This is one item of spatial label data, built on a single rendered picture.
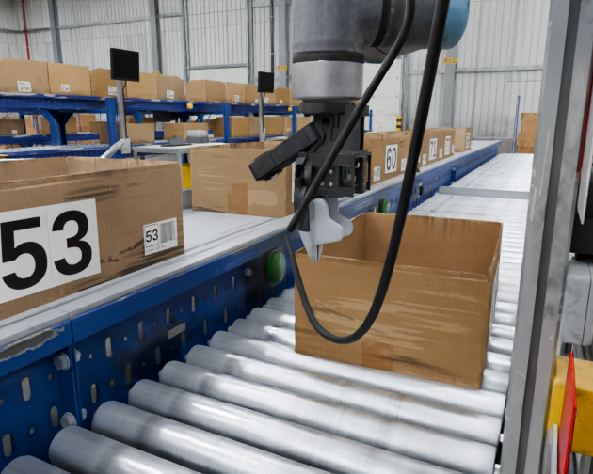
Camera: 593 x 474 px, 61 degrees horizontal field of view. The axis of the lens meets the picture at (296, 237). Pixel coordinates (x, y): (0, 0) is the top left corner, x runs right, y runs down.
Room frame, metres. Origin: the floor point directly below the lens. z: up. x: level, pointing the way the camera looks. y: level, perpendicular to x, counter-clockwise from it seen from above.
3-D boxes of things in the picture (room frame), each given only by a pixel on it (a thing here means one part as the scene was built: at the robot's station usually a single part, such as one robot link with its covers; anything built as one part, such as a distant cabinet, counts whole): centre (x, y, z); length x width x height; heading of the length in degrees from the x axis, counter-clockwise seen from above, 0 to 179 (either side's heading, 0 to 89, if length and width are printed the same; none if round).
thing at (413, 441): (0.62, -0.01, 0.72); 0.52 x 0.05 x 0.05; 63
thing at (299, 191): (0.65, -0.01, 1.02); 0.05 x 0.02 x 0.09; 154
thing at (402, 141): (2.17, -0.28, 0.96); 0.39 x 0.29 x 0.17; 153
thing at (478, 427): (0.68, -0.04, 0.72); 0.52 x 0.05 x 0.05; 63
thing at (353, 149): (0.66, -0.05, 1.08); 0.09 x 0.08 x 0.12; 64
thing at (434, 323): (0.88, -0.21, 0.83); 0.39 x 0.29 x 0.17; 156
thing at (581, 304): (0.47, -0.28, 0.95); 0.07 x 0.03 x 0.07; 153
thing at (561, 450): (0.41, -0.24, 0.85); 0.16 x 0.01 x 0.13; 153
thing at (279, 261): (1.04, 0.04, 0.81); 0.07 x 0.01 x 0.07; 153
